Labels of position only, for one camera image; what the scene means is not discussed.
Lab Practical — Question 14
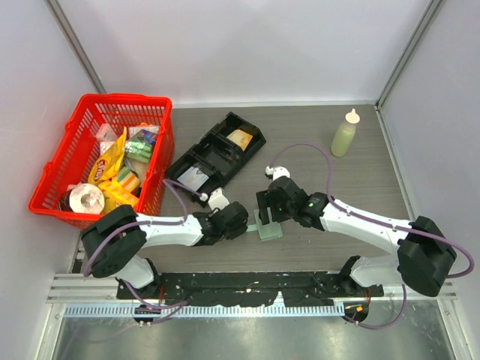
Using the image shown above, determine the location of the green squeeze bottle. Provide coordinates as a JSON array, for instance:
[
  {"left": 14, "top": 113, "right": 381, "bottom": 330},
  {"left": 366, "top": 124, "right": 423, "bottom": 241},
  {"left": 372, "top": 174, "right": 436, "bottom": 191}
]
[{"left": 330, "top": 108, "right": 360, "bottom": 158}]

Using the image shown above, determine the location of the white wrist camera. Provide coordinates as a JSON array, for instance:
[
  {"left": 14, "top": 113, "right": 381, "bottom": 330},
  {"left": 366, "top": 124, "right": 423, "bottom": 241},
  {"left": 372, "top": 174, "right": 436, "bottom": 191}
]
[
  {"left": 208, "top": 187, "right": 230, "bottom": 211},
  {"left": 265, "top": 166, "right": 290, "bottom": 182}
]

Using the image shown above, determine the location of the aluminium front rail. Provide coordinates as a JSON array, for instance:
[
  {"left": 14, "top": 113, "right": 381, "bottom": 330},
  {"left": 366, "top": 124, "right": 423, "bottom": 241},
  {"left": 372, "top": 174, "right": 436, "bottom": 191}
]
[{"left": 46, "top": 268, "right": 459, "bottom": 320}]

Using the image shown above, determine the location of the dark round can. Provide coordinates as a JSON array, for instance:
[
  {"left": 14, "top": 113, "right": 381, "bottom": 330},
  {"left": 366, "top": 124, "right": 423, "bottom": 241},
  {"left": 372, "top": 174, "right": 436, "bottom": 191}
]
[{"left": 57, "top": 188, "right": 74, "bottom": 212}]

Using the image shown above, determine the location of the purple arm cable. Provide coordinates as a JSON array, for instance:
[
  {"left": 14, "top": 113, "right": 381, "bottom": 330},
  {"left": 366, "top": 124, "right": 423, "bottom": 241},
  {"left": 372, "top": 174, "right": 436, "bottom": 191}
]
[
  {"left": 82, "top": 178, "right": 209, "bottom": 324},
  {"left": 275, "top": 142, "right": 474, "bottom": 331}
]

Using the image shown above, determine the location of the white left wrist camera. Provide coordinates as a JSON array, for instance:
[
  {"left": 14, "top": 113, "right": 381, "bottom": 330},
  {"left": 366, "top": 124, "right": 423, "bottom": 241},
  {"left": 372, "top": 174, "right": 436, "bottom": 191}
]
[{"left": 208, "top": 187, "right": 230, "bottom": 211}]

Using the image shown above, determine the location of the white small packet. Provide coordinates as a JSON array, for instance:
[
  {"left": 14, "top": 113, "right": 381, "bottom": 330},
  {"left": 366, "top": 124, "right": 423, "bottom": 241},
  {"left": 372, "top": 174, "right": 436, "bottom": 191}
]
[{"left": 95, "top": 123, "right": 118, "bottom": 142}]

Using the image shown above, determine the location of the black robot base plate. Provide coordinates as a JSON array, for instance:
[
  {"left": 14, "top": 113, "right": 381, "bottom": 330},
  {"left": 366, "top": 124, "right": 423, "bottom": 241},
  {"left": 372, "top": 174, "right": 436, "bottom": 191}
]
[{"left": 136, "top": 271, "right": 384, "bottom": 308}]

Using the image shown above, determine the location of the green leather card holder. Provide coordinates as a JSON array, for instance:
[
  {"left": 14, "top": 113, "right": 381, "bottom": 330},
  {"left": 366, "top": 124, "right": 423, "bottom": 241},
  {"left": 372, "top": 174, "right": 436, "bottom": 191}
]
[{"left": 247, "top": 208, "right": 284, "bottom": 242}]

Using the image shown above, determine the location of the red plastic shopping basket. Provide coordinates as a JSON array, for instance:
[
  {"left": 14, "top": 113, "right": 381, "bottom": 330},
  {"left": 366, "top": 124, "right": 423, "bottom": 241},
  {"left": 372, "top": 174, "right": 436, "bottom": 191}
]
[{"left": 28, "top": 93, "right": 175, "bottom": 230}]

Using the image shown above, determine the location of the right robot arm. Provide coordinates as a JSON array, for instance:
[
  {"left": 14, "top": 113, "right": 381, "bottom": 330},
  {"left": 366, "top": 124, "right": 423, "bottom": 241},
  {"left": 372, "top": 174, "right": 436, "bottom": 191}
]
[{"left": 256, "top": 175, "right": 457, "bottom": 297}]

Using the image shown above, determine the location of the green yellow sponge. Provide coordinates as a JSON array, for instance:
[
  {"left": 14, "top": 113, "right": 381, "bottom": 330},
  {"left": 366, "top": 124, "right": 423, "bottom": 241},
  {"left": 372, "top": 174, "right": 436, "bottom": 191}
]
[{"left": 112, "top": 166, "right": 140, "bottom": 193}]

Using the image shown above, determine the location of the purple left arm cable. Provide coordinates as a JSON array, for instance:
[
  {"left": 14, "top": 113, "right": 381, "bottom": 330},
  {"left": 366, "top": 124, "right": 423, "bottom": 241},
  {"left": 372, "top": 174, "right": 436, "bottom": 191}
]
[{"left": 82, "top": 178, "right": 209, "bottom": 324}]

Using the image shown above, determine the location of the yellow snack bag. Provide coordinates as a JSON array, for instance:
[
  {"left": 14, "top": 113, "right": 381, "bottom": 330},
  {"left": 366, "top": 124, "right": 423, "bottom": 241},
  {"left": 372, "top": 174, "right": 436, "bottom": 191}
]
[{"left": 88, "top": 127, "right": 128, "bottom": 185}]

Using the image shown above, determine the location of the black plastic organizer tray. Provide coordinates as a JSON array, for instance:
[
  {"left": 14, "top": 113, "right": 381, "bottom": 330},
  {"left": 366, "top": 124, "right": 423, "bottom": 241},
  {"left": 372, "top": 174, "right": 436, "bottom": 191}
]
[{"left": 166, "top": 112, "right": 266, "bottom": 207}]

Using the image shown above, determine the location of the tan card in tray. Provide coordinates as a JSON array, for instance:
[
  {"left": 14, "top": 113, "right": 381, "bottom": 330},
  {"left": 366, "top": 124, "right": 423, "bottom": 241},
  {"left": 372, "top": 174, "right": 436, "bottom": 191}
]
[{"left": 226, "top": 129, "right": 253, "bottom": 151}]

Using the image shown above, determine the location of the green sponge pack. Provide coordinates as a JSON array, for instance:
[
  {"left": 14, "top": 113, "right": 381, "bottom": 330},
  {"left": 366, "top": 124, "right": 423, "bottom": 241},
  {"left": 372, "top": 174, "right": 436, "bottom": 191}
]
[{"left": 124, "top": 139, "right": 154, "bottom": 164}]

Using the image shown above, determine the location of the toilet paper roll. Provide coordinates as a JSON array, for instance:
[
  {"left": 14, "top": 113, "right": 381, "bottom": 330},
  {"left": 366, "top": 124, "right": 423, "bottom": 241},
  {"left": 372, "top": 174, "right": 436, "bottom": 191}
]
[{"left": 69, "top": 183, "right": 105, "bottom": 215}]

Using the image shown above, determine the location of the yellow cracker box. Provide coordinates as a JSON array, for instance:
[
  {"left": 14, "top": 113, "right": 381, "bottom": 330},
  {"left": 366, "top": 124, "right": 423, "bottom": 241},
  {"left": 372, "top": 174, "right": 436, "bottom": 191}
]
[{"left": 98, "top": 180, "right": 140, "bottom": 215}]

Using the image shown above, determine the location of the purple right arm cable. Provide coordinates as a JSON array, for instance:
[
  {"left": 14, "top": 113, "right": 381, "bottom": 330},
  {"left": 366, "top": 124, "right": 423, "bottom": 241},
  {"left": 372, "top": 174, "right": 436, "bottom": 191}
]
[{"left": 275, "top": 142, "right": 474, "bottom": 331}]

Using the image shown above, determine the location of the white card in tray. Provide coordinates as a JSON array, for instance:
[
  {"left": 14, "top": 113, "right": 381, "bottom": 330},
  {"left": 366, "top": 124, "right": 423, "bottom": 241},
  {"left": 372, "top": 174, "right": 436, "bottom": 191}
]
[{"left": 177, "top": 166, "right": 209, "bottom": 193}]

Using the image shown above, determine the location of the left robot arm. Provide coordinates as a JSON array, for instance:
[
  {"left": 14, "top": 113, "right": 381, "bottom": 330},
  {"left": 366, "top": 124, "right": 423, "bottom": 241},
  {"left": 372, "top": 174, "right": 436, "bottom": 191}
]
[{"left": 81, "top": 202, "right": 248, "bottom": 299}]

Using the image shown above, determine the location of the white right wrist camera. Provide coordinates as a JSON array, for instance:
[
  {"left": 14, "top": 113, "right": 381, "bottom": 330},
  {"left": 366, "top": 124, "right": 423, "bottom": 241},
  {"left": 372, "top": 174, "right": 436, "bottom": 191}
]
[{"left": 265, "top": 166, "right": 290, "bottom": 182}]

